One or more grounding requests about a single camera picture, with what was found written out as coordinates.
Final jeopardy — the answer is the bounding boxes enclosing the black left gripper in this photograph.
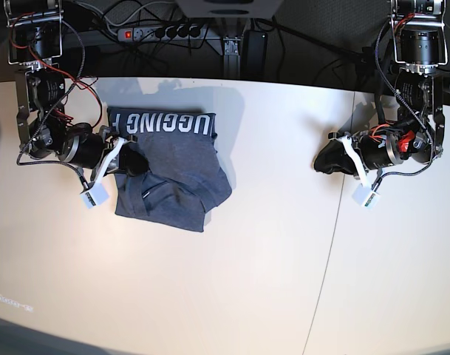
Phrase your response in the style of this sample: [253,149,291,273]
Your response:
[313,129,409,175]

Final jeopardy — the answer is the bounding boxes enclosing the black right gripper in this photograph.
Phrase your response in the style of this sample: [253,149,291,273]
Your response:
[58,124,149,177]

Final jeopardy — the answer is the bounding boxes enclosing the blue grey T-shirt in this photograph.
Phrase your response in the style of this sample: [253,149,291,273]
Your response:
[107,107,232,232]

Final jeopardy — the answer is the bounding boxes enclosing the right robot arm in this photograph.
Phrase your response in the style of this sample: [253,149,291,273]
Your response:
[4,1,149,183]

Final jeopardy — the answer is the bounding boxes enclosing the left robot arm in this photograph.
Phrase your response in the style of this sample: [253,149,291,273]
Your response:
[314,1,450,177]

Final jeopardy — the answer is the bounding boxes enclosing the black power adapter brick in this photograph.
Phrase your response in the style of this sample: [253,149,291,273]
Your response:
[241,30,267,81]

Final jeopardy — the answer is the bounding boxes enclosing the white power strip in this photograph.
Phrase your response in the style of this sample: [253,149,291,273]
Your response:
[116,23,207,43]

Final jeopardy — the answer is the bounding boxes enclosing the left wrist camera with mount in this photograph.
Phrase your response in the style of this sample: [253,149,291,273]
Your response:
[329,132,381,211]

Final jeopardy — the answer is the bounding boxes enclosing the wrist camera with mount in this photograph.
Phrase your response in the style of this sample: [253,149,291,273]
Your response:
[329,132,381,211]
[80,137,134,209]

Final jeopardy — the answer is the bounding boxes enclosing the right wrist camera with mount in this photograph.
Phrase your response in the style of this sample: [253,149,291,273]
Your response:
[80,137,134,209]

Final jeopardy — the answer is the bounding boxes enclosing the aluminium frame post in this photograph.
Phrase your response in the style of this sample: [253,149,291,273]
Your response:
[220,18,243,80]

